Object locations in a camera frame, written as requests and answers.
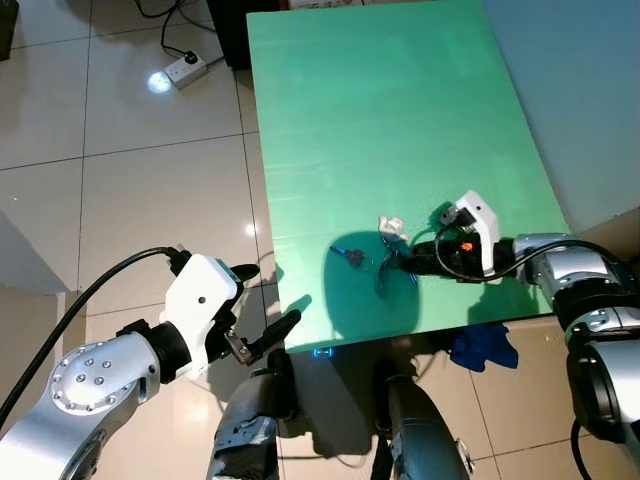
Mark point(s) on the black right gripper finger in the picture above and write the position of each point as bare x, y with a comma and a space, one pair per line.
420, 250
415, 265

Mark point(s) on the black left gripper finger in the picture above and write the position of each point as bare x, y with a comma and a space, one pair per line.
248, 272
278, 330

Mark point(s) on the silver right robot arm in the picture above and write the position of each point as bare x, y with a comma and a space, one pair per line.
600, 380

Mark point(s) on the dark left robot leg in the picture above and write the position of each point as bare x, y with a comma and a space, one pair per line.
250, 420

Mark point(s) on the dark robot leg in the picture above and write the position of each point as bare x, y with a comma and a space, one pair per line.
420, 430
250, 420

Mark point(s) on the blue cloth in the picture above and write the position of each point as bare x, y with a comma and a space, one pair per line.
485, 345

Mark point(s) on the dark right robot leg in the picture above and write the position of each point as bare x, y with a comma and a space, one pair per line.
420, 430

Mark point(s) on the white power strip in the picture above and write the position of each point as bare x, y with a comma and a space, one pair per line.
186, 72

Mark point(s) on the black glass cabinet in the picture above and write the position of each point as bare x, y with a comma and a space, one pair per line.
228, 30

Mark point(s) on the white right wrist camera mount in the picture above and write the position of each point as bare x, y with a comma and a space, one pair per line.
478, 215

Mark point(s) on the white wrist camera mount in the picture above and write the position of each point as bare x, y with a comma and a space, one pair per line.
200, 300
478, 215

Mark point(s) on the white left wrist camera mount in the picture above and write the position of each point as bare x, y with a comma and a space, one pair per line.
200, 300

